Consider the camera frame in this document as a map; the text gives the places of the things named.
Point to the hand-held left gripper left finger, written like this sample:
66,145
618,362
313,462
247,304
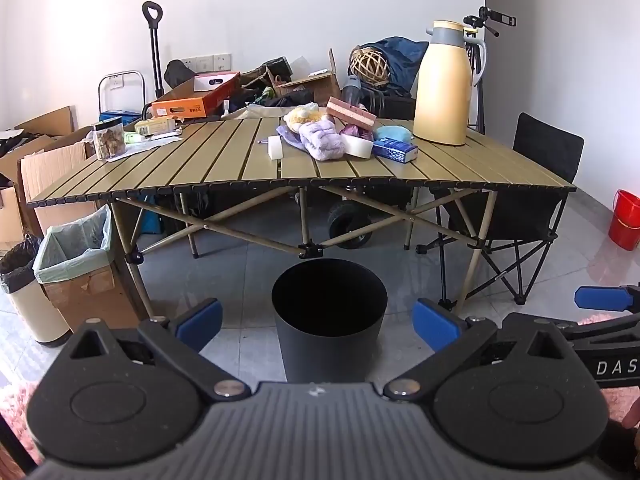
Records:
200,322

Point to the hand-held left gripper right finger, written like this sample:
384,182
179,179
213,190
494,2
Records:
435,322

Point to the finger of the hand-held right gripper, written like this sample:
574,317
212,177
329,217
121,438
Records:
602,297

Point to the black trash bin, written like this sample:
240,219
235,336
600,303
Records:
330,350

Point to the white foam cylinder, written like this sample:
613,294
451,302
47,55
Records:
275,148

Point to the pink satin cloth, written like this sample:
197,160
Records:
356,131

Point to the purple fluffy cloth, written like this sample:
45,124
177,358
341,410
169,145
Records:
322,142

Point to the yellow plush toy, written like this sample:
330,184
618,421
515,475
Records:
305,115

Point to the white trash can black liner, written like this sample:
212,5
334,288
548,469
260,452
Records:
30,310

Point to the person's right hand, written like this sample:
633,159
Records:
633,415

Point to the red bucket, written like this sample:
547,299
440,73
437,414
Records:
625,220

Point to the cardboard box with green liner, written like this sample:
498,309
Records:
85,285

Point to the black folding chair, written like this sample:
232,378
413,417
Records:
547,145

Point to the olive slatted folding table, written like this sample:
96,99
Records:
225,160

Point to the blue packet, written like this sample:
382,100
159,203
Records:
395,150

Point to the printed paper sheet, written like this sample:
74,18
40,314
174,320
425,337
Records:
145,146

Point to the white tape roll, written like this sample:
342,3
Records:
360,149

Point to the light blue plush sponge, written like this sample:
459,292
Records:
395,132

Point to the small green bottle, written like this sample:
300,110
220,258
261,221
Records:
131,137

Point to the clear snack jar black lid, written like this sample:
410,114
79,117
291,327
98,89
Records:
109,142

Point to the pale yellow carton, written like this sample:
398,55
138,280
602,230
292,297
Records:
155,125

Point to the large cardboard box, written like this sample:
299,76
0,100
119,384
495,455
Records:
55,170

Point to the orange cardboard box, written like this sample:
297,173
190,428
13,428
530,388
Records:
180,107

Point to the black tripod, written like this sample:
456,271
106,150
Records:
481,110

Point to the black case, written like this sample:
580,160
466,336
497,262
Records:
395,105

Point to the blue crate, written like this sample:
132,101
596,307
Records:
120,116

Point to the pink striped sponge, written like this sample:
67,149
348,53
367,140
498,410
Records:
350,115

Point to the yellow thermos jug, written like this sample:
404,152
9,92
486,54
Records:
445,95

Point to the grey water bottle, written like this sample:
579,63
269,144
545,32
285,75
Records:
351,91

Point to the black cloth bag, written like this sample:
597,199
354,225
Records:
177,74

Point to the cardboard box with raised flap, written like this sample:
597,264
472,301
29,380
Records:
50,120

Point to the small open cardboard box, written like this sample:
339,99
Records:
320,87

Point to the blue fabric bag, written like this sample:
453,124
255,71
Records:
405,60

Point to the woven rattan ball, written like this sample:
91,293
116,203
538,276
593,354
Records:
369,66

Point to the black pouch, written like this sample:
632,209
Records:
277,67

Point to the white metal cart frame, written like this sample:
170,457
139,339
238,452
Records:
143,91

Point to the white wall socket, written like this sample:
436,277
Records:
116,82
205,63
190,62
223,62

